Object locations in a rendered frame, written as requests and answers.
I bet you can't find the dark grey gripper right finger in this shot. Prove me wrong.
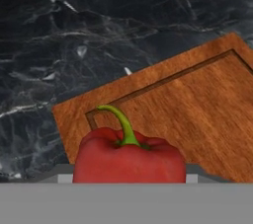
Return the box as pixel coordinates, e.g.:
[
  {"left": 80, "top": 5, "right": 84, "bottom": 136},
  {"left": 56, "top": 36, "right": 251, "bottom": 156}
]
[{"left": 185, "top": 163, "right": 228, "bottom": 185}]

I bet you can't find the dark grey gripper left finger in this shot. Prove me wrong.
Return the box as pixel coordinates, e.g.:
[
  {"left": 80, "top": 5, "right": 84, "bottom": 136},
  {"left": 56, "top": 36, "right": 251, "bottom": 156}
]
[{"left": 34, "top": 163, "right": 76, "bottom": 185}]

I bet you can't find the red bell pepper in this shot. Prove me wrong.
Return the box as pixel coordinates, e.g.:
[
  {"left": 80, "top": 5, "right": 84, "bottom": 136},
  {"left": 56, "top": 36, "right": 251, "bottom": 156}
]
[{"left": 72, "top": 104, "right": 188, "bottom": 185}]

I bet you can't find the wooden cutting board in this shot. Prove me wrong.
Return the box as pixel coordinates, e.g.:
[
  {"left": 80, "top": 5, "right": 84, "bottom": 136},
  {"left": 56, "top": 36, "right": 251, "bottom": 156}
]
[{"left": 51, "top": 32, "right": 253, "bottom": 184}]

